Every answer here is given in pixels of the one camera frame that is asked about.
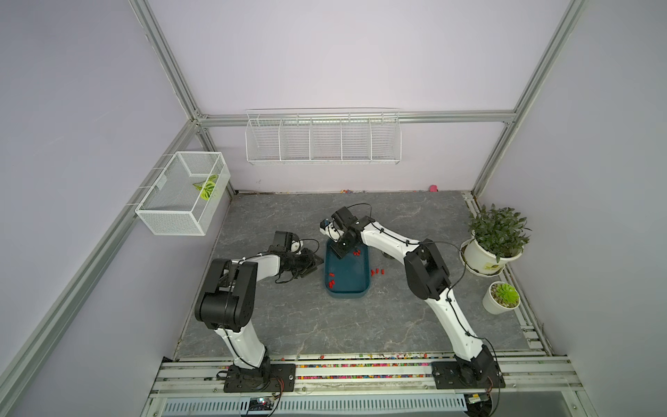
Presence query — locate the teal plastic storage box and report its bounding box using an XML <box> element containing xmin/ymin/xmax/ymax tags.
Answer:
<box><xmin>324</xmin><ymin>241</ymin><xmax>371</xmax><ymax>299</ymax></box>

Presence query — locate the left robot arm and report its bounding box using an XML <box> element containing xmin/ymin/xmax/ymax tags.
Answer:
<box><xmin>194</xmin><ymin>231</ymin><xmax>323</xmax><ymax>379</ymax></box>

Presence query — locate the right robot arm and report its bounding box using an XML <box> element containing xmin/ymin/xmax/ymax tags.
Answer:
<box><xmin>320</xmin><ymin>207</ymin><xmax>500</xmax><ymax>387</ymax></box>

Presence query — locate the green item in basket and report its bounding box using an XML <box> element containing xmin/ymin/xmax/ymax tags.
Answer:
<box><xmin>194</xmin><ymin>175</ymin><xmax>219</xmax><ymax>201</ymax></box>

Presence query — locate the white mesh basket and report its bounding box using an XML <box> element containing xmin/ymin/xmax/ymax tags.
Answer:
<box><xmin>135</xmin><ymin>151</ymin><xmax>230</xmax><ymax>236</ymax></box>

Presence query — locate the white ventilation grille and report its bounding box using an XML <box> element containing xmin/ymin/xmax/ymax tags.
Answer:
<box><xmin>158</xmin><ymin>394</ymin><xmax>468</xmax><ymax>416</ymax></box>

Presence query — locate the large potted green plant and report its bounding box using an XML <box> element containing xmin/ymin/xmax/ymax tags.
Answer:
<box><xmin>462</xmin><ymin>204</ymin><xmax>532</xmax><ymax>276</ymax></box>

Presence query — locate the small potted succulent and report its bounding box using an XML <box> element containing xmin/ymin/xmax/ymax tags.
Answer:
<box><xmin>482</xmin><ymin>281</ymin><xmax>521</xmax><ymax>316</ymax></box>

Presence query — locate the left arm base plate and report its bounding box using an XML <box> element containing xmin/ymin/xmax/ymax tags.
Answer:
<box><xmin>223</xmin><ymin>364</ymin><xmax>296</xmax><ymax>394</ymax></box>

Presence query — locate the white wire wall shelf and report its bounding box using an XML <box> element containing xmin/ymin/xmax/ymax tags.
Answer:
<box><xmin>245</xmin><ymin>108</ymin><xmax>402</xmax><ymax>164</ymax></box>

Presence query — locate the aluminium rail base frame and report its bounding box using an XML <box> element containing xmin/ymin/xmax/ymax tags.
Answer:
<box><xmin>149</xmin><ymin>352</ymin><xmax>584</xmax><ymax>398</ymax></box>

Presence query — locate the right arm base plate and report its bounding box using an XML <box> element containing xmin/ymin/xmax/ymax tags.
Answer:
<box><xmin>431</xmin><ymin>361</ymin><xmax>507</xmax><ymax>391</ymax></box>

